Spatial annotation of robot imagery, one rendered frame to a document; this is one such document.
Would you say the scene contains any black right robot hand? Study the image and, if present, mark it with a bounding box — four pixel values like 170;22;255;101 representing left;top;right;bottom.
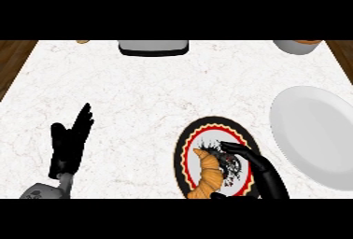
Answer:
210;140;291;200

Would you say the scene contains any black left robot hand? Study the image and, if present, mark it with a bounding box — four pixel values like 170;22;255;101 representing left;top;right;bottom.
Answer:
47;103;96;180

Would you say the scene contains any golden brown croissant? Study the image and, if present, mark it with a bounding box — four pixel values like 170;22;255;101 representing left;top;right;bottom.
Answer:
186;148;224;200

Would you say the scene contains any plain white plate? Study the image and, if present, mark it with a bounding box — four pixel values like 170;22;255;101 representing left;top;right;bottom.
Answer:
269;85;353;191

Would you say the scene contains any black red patterned plate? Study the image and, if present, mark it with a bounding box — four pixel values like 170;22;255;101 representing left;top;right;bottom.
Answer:
173;116;261;200

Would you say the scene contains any grey black appliance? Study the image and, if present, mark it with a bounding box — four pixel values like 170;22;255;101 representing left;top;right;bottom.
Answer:
117;40;190;57

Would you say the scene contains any grey round pot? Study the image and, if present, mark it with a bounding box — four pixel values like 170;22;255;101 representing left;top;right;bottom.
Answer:
272;40;323;56

